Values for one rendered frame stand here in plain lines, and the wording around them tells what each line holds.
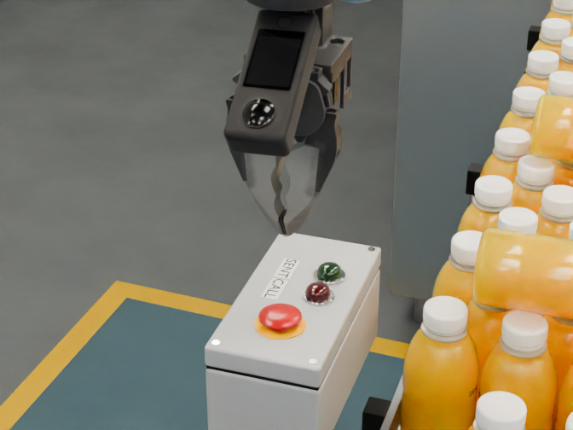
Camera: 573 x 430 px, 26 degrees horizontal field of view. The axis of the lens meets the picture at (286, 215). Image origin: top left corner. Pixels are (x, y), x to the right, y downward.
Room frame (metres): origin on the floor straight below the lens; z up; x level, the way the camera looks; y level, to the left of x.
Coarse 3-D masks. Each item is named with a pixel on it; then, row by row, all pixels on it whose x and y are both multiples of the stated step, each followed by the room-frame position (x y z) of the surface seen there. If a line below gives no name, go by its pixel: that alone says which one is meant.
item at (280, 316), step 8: (272, 304) 0.88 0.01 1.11; (280, 304) 0.88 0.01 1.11; (264, 312) 0.86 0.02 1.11; (272, 312) 0.86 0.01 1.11; (280, 312) 0.86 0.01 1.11; (288, 312) 0.86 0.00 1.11; (296, 312) 0.86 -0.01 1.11; (264, 320) 0.85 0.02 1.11; (272, 320) 0.85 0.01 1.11; (280, 320) 0.85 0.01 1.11; (288, 320) 0.85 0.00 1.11; (296, 320) 0.85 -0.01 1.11; (272, 328) 0.85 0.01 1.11; (280, 328) 0.85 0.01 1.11; (288, 328) 0.85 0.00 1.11
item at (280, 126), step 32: (256, 32) 0.86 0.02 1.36; (288, 32) 0.85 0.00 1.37; (320, 32) 0.87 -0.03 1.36; (256, 64) 0.83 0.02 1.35; (288, 64) 0.83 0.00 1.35; (256, 96) 0.81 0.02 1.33; (288, 96) 0.80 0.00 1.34; (224, 128) 0.79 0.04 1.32; (256, 128) 0.78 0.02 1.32; (288, 128) 0.78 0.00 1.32
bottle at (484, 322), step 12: (468, 312) 0.95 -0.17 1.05; (480, 312) 0.94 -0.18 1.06; (492, 312) 0.94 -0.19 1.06; (504, 312) 0.94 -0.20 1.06; (468, 324) 0.94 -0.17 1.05; (480, 324) 0.93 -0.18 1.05; (492, 324) 0.93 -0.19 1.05; (480, 336) 0.93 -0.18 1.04; (492, 336) 0.92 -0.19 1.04; (480, 348) 0.92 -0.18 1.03; (480, 360) 0.92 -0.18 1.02; (480, 372) 0.92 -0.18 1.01
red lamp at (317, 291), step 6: (312, 282) 0.91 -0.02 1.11; (318, 282) 0.91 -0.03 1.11; (306, 288) 0.91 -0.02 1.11; (312, 288) 0.90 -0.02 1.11; (318, 288) 0.90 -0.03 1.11; (324, 288) 0.90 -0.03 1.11; (306, 294) 0.90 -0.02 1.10; (312, 294) 0.90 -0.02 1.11; (318, 294) 0.90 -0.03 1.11; (324, 294) 0.90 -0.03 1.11; (330, 294) 0.90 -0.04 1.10; (318, 300) 0.89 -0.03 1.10
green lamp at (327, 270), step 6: (324, 264) 0.94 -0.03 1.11; (330, 264) 0.94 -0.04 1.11; (336, 264) 0.94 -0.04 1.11; (318, 270) 0.94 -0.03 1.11; (324, 270) 0.93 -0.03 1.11; (330, 270) 0.93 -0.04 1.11; (336, 270) 0.93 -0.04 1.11; (324, 276) 0.93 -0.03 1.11; (330, 276) 0.93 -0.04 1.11; (336, 276) 0.93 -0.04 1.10
